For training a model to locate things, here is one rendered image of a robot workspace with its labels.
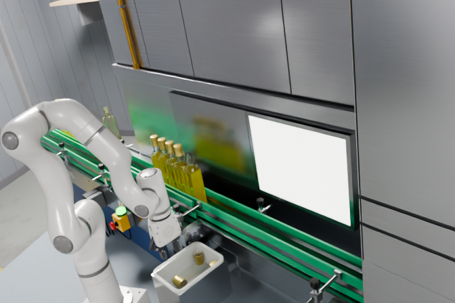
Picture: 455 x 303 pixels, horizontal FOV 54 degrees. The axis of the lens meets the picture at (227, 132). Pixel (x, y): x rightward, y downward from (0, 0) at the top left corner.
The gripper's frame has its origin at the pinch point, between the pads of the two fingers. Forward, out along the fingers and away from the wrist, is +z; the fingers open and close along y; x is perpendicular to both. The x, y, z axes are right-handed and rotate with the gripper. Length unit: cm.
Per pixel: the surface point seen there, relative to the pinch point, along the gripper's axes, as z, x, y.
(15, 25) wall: -50, 404, 103
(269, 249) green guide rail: 2.4, -26.5, 22.4
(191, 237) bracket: 7.4, 8.3, 14.6
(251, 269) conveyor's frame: 14.8, -17.1, 20.7
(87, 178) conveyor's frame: 4, 92, 13
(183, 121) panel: -28, 32, 39
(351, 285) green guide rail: 1, -59, 22
